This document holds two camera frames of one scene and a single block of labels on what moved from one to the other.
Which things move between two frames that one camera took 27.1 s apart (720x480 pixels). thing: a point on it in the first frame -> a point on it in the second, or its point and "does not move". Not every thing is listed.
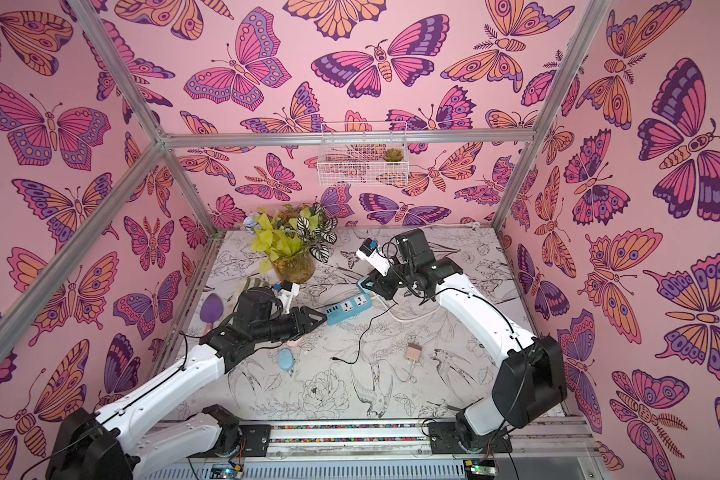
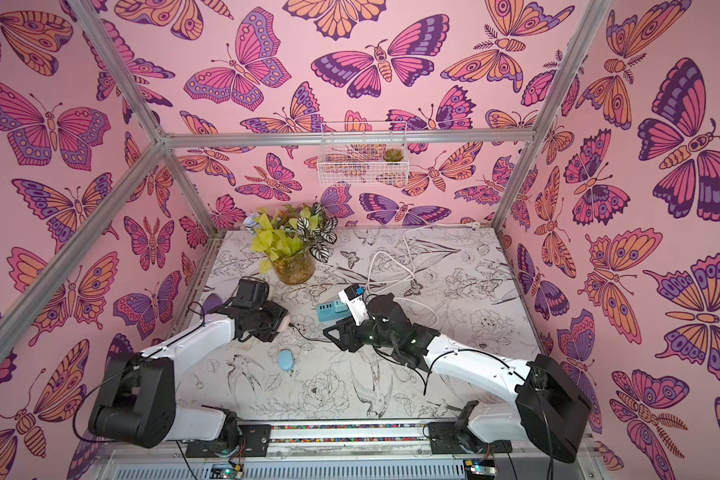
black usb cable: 335,358 -> 309,339
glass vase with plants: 293,239 does not move
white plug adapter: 371,253 -> 356,304
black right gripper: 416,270 -> 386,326
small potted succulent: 393,155 does not move
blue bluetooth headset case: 285,359 does not move
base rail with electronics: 394,448 does not move
